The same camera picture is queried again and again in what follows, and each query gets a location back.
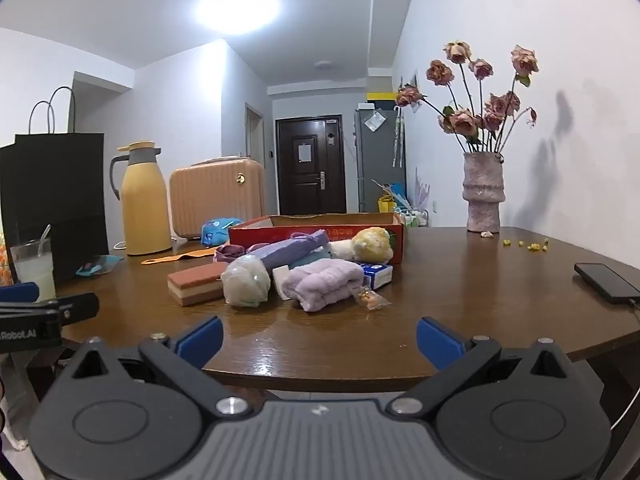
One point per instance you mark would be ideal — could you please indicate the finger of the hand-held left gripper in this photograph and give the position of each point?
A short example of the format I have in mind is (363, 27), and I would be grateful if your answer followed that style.
(20, 292)
(77, 306)

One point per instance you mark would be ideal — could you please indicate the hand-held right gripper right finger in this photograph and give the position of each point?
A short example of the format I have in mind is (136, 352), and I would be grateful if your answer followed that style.
(440, 342)

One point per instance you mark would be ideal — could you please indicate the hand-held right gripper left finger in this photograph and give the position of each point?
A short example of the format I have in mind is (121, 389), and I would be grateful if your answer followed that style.
(202, 341)

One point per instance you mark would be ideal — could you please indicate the brown layered sponge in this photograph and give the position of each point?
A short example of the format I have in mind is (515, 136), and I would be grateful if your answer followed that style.
(197, 282)

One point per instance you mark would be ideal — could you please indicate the red cardboard box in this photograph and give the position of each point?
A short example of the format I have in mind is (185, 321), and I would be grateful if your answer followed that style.
(260, 235)

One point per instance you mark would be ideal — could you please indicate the yellow white plush toy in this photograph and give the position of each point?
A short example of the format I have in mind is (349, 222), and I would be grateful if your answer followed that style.
(370, 244)

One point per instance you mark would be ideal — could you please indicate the purple woven towel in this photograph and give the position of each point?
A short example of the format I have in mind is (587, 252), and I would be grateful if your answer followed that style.
(292, 249)

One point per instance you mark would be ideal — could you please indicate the lilac fluffy towel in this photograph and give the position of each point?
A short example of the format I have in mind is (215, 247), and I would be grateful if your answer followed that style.
(325, 282)

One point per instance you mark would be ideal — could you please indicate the light blue fluffy cloth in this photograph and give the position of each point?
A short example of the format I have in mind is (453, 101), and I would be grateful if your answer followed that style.
(310, 259)

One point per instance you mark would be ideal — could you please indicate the glass of pale drink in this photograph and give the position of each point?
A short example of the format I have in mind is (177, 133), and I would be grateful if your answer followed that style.
(35, 275)

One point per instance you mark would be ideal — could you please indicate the teal plastic packet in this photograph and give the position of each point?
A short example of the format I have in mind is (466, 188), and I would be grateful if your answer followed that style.
(97, 266)

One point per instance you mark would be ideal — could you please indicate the clear drinking straw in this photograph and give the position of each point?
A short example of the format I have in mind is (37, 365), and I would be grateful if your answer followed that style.
(45, 234)

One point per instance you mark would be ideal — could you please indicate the small clear snack packet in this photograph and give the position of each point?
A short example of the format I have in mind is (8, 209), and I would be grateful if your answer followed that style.
(369, 299)

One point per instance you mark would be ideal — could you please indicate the orange plastic shoehorn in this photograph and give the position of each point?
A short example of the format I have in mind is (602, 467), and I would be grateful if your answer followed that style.
(175, 258)

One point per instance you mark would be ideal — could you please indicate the purple satin scrunchie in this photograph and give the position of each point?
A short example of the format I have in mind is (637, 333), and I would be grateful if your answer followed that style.
(257, 248)
(230, 254)

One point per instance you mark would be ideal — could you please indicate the blue white small box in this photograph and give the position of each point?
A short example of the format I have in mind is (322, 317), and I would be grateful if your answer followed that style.
(377, 275)

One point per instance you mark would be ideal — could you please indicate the white foam roll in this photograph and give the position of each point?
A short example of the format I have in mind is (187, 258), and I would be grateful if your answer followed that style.
(280, 280)

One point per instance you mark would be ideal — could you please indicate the black paper bag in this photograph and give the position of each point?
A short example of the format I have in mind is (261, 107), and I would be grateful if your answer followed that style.
(60, 200)

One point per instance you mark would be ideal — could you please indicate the blue tissue packet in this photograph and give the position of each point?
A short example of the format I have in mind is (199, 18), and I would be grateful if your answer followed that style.
(220, 232)

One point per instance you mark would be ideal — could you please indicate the yellow thermos jug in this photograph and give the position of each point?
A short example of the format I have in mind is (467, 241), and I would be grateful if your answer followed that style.
(145, 205)

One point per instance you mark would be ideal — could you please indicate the scattered yellow petals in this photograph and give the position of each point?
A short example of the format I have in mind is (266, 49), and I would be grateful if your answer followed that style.
(532, 246)

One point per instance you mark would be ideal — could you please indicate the pink ribbed suitcase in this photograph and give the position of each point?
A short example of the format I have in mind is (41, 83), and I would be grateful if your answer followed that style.
(215, 200)

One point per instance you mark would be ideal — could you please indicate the yellow bucket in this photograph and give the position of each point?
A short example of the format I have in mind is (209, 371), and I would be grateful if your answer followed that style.
(386, 205)

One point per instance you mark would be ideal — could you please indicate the purple artificial flowers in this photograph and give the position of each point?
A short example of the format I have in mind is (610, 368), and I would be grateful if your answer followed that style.
(422, 190)

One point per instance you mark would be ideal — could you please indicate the pink textured vase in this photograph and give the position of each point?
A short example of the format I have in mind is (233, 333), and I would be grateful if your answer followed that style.
(482, 195)

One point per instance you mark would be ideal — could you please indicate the black smartphone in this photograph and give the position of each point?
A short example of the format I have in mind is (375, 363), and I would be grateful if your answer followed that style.
(607, 282)

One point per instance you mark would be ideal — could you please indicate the grey cabinet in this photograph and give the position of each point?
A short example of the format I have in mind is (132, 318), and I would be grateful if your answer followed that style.
(375, 170)

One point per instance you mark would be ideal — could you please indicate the light interior door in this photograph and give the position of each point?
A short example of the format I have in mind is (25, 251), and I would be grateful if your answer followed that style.
(255, 155)

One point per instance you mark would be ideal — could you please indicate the dark brown entrance door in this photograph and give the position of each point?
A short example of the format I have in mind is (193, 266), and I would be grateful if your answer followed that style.
(310, 170)

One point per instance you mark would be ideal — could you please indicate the paper note on door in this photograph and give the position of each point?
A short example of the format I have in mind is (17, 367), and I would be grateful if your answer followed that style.
(303, 152)

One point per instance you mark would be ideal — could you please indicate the dried pink roses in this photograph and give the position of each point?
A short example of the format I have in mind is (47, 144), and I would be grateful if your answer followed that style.
(467, 120)

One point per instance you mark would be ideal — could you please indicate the paper note on refrigerator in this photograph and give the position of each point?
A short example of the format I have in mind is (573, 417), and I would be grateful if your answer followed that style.
(375, 121)

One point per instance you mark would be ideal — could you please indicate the yellow box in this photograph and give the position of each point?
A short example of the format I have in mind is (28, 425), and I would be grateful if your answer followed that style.
(380, 96)

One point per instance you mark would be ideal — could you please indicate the small ceiling lamp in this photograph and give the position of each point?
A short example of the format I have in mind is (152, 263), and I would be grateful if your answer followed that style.
(324, 64)

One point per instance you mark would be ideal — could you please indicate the round ceiling lamp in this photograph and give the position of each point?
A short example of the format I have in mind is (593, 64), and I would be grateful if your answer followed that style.
(237, 9)

